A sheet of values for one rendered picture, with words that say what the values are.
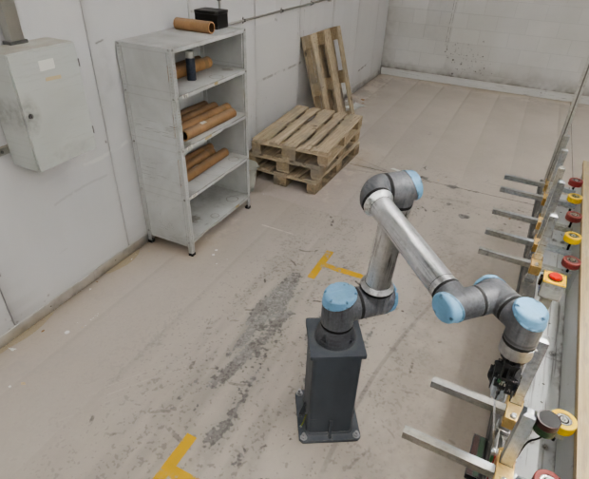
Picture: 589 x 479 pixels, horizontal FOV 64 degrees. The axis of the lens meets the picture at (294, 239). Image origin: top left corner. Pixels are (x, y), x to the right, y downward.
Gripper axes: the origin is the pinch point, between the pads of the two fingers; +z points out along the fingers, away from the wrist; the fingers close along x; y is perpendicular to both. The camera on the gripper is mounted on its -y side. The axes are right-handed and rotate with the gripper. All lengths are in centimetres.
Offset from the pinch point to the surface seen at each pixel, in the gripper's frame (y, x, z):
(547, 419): 11.9, 12.2, -10.1
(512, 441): 12.9, 6.7, 2.4
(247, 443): -3, -96, 100
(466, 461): 16.5, -2.6, 14.5
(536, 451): -17.8, 21.0, 38.0
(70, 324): -17, -242, 98
